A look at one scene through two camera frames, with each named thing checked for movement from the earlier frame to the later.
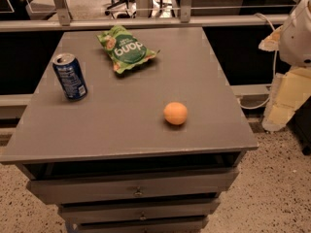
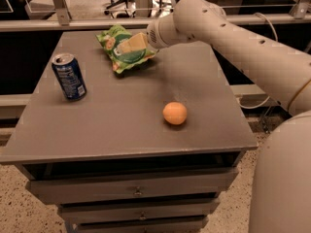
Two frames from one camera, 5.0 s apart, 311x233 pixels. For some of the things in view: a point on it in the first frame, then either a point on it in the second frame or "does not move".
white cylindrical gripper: x=297 y=40 to x=157 y=35
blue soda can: x=70 y=76 does not move
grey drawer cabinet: x=112 y=162 does not move
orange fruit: x=175 y=113 does not move
